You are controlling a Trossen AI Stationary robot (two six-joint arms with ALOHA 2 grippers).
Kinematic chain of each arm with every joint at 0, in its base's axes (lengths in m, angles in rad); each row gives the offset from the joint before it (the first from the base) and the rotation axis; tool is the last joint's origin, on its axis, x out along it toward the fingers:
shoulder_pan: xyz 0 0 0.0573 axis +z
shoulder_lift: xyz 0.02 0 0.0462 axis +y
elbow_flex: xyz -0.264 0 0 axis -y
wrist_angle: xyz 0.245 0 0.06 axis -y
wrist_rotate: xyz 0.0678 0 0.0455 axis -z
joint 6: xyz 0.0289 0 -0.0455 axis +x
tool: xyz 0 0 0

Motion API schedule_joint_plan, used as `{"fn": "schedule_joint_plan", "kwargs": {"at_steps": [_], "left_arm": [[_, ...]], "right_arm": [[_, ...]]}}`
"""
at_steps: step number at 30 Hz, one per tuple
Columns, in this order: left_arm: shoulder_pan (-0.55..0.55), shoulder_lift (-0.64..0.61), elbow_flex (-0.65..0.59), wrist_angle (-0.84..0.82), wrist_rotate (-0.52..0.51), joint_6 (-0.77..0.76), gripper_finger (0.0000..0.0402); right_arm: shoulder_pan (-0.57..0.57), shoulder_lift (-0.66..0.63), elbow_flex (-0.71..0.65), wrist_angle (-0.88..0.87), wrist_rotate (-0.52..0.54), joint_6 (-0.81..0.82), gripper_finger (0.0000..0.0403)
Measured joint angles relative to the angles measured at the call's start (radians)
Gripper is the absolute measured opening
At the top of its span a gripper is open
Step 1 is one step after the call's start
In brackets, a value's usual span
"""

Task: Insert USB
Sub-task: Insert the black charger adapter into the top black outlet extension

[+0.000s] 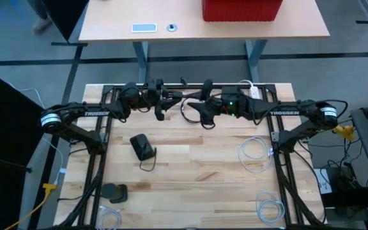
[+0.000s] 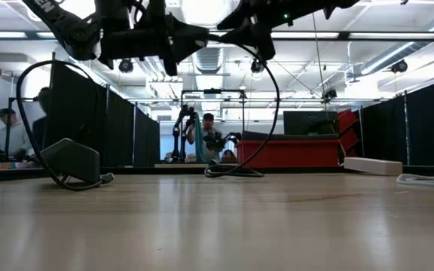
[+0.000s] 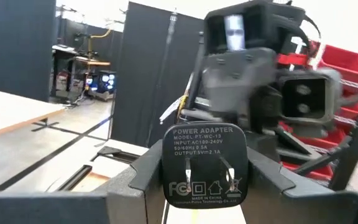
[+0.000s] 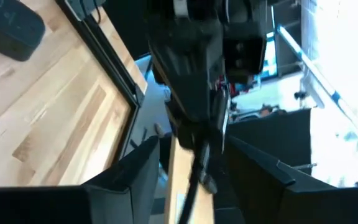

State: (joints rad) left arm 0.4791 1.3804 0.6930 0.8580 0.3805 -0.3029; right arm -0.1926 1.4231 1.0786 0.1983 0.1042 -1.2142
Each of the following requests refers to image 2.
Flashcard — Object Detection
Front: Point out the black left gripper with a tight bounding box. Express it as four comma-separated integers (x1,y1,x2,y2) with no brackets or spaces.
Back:
98,14,209,78

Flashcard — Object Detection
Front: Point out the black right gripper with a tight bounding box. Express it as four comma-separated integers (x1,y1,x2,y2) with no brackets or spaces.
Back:
216,0,297,62

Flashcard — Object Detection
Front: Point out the black USB cable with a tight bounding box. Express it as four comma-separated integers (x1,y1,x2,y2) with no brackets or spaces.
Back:
203,33,281,178

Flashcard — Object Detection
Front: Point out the black desktop charging hub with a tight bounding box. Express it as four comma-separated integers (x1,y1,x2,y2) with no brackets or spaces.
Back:
39,138,103,185

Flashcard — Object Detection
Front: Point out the white power strip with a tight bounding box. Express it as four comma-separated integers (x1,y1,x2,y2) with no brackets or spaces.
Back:
344,157,404,177

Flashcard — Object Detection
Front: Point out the white USB cable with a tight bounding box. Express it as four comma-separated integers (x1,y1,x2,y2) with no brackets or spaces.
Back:
393,172,434,190

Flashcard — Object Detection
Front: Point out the person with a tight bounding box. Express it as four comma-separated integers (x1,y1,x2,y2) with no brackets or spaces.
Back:
0,108,33,159
185,111,228,163
32,86,52,151

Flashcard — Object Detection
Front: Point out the teal cloth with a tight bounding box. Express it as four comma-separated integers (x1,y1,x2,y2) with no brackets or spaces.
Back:
194,112,205,163

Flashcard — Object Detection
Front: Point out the black overhead rig beam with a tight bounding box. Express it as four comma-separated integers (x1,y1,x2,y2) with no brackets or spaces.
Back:
0,29,434,42

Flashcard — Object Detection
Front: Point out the black partition panel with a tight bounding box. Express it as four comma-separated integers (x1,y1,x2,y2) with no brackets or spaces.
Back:
105,84,136,169
359,93,408,166
405,74,434,167
133,105,161,169
47,52,109,169

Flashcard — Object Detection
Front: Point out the dark grey bin lid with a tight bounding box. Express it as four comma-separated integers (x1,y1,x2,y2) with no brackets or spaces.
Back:
241,129,341,142

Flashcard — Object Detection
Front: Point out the black monitor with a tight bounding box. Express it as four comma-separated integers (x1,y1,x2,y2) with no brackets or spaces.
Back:
283,110,341,136

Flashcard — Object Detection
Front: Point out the beige wooden desk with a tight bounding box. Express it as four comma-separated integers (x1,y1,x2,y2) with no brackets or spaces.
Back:
152,161,240,169

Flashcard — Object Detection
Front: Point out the red plastic bin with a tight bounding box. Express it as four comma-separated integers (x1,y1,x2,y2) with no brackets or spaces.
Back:
235,139,341,169

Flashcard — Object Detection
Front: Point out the red shelf rack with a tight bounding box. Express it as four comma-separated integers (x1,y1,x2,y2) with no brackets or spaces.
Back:
337,108,362,159

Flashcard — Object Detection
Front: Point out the silver ceiling air duct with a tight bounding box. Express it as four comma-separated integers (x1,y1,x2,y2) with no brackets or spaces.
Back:
192,47,237,75

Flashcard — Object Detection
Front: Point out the black background rig frame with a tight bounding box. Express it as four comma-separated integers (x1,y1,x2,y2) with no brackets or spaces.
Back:
5,96,51,169
179,88,246,143

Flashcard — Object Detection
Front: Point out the black aluminium table frame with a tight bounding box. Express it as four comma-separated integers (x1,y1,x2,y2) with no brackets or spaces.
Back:
0,165,434,184

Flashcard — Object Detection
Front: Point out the black hub power cord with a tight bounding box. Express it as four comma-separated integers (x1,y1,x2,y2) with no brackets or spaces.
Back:
15,59,115,192

